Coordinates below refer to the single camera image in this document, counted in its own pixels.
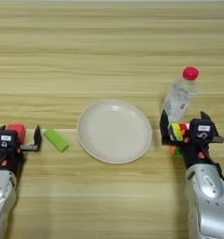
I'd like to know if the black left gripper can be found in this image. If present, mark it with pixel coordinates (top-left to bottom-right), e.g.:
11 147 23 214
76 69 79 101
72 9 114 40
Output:
0 124 42 176

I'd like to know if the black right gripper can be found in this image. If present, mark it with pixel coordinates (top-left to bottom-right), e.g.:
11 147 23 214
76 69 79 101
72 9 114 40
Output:
159 109 224 169

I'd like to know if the multicolour puzzle cube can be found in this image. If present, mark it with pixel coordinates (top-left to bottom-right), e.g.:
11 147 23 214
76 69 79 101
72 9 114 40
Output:
167 122 191 157

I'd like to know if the red block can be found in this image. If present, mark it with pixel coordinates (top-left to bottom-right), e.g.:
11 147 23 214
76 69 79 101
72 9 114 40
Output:
6 123 27 145

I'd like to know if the green rectangular block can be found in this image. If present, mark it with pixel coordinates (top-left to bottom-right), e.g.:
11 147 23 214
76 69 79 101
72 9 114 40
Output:
43 128 69 153

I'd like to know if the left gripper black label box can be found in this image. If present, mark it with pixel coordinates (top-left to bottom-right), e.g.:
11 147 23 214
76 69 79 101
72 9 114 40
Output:
0 130 20 149

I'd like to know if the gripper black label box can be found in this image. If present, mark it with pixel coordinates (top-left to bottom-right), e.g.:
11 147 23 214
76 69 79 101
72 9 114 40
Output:
0 130 20 149
189 119 215 140

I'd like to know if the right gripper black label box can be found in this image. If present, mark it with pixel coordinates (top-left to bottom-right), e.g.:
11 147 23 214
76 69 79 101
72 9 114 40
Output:
189 119 215 140

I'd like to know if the clear bottle with red cap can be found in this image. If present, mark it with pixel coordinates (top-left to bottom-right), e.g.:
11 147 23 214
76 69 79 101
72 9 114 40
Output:
160 66 200 124

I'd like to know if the white round plate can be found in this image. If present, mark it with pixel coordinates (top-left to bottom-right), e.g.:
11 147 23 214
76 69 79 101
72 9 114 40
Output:
77 99 153 164

